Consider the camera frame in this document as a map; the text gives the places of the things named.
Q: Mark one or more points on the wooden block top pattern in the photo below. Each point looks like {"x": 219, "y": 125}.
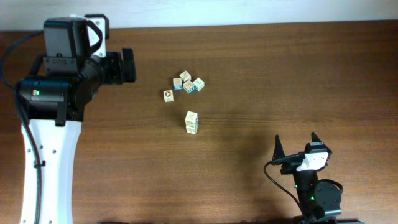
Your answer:
{"x": 185, "y": 76}

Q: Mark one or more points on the wooden block teal pattern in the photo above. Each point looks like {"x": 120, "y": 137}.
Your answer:
{"x": 199, "y": 84}

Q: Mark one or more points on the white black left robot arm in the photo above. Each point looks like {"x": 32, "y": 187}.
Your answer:
{"x": 51, "y": 102}

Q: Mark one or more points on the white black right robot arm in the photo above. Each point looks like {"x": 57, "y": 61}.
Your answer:
{"x": 318, "y": 199}

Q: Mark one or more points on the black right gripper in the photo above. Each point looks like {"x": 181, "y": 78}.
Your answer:
{"x": 278, "y": 153}

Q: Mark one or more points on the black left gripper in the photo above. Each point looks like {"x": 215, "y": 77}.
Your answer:
{"x": 116, "y": 70}

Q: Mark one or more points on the wooden block yellow letter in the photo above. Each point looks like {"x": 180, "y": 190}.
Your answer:
{"x": 191, "y": 130}

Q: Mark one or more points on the wooden block blue side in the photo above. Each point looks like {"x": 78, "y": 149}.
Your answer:
{"x": 177, "y": 84}

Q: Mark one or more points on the wooden block green N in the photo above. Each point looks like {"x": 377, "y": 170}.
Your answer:
{"x": 191, "y": 119}

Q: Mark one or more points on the wooden block blue edge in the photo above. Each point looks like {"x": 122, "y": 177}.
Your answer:
{"x": 189, "y": 87}

